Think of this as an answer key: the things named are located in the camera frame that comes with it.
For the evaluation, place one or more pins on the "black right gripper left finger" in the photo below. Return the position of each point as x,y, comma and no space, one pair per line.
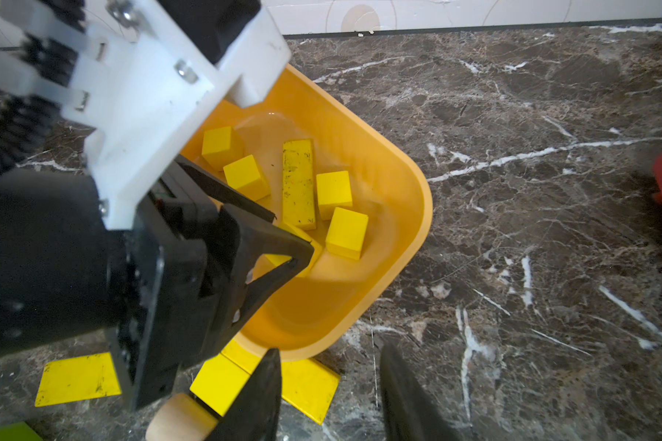
255,412

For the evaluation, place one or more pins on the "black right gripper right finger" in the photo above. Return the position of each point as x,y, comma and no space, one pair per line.
409,413

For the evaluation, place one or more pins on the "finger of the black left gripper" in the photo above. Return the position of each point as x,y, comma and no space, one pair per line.
218,190
249,260

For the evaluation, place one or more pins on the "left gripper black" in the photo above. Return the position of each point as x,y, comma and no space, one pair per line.
63,274

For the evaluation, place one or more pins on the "yellow long block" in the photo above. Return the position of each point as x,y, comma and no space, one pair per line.
77,380

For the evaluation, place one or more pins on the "yellow blocks near bowl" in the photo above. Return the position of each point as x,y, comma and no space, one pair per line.
306,385

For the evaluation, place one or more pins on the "natural wood cylinder block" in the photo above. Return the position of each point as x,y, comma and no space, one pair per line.
181,418

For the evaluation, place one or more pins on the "small yellow cube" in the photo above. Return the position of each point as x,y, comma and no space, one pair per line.
333,190

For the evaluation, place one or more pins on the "yellow plastic bowl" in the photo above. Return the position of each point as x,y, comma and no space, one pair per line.
363,248

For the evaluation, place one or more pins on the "green upright block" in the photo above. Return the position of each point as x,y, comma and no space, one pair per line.
18,432

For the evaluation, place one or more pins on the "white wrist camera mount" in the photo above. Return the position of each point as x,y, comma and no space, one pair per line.
142,98

